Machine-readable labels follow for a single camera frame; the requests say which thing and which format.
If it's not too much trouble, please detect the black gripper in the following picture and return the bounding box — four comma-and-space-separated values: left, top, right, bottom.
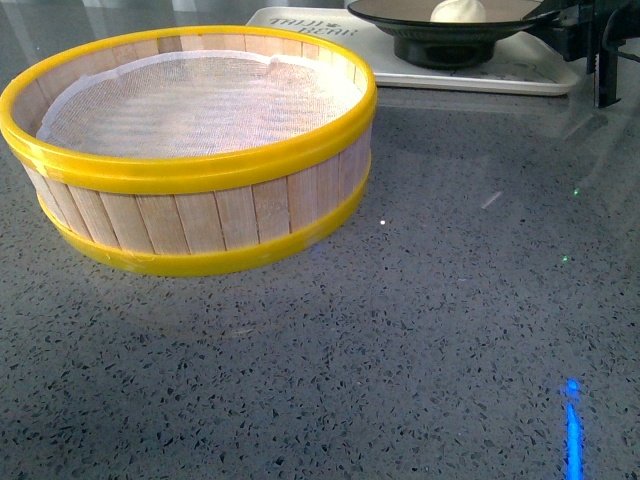
529, 0, 639, 108

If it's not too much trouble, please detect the white steamed bun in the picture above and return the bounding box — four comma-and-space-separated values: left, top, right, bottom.
430, 0, 486, 23

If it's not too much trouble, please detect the black brown round plate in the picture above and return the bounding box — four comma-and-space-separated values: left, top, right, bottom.
347, 1, 558, 70

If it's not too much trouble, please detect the cream rectangular bear tray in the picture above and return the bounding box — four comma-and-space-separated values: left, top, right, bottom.
248, 6, 581, 97

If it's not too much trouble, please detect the white mesh steamer cloth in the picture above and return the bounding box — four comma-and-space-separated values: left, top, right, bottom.
36, 50, 362, 159

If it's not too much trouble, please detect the yellow rimmed wooden steamer basket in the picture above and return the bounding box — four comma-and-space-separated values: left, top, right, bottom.
1, 26, 377, 277

